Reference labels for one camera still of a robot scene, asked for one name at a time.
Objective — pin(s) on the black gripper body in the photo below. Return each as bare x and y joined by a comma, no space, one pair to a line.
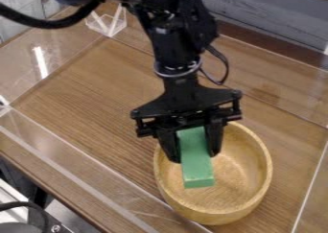
187,104

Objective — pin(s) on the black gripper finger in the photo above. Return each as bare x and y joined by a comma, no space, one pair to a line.
168,144
214,137

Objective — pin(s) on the brown wooden bowl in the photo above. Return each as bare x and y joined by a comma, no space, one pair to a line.
242,172

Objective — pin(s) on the black metal table bracket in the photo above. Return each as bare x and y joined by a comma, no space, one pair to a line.
44,220

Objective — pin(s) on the green rectangular block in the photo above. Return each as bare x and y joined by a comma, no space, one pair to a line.
195,161

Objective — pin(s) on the clear acrylic corner bracket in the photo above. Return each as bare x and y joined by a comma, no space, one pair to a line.
106,24

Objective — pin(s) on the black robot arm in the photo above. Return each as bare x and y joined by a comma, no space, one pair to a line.
181,29

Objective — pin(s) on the clear acrylic tray enclosure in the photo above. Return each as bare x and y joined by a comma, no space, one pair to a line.
87,111

